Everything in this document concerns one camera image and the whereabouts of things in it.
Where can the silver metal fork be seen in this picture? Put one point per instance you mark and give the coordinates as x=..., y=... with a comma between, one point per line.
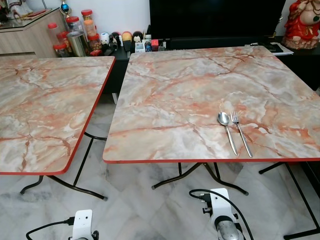
x=240, y=131

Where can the tall red lid snack jar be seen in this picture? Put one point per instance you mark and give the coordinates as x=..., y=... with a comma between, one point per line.
x=88, y=24

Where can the small dark brown figurine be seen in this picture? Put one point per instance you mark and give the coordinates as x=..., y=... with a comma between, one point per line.
x=137, y=37

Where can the red lid plastic jar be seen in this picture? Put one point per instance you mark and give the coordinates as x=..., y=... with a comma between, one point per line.
x=74, y=24
x=60, y=50
x=53, y=31
x=94, y=44
x=63, y=39

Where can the silver metal spoon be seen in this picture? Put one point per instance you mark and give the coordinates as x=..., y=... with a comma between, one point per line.
x=223, y=119

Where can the small white figurine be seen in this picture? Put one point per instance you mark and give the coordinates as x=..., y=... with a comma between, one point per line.
x=104, y=38

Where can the small yellow figurine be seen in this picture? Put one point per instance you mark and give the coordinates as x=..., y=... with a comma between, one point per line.
x=127, y=39

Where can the red laughing Buddha statue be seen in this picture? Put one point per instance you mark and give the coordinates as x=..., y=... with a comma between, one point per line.
x=301, y=27

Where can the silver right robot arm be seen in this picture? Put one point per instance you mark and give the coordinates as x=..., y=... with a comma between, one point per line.
x=227, y=232

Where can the blue ball ornament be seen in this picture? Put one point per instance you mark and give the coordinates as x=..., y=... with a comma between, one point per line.
x=65, y=7

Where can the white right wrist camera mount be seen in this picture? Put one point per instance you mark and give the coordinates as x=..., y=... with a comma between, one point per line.
x=219, y=202

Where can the shiny steel canister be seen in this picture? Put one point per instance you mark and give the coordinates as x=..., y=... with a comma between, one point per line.
x=78, y=44

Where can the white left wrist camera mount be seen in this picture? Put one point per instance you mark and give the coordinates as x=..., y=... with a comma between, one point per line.
x=82, y=225

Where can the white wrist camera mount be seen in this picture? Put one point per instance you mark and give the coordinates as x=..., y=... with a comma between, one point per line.
x=82, y=225
x=219, y=202

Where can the small red box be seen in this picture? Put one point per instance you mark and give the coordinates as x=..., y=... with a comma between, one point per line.
x=155, y=43

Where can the white porcelain statue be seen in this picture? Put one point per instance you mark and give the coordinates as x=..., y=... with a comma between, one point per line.
x=17, y=7

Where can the black flat screen television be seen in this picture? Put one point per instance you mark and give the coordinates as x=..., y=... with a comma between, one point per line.
x=215, y=20

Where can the small black figurine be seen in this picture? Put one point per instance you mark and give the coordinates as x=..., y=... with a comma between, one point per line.
x=115, y=39

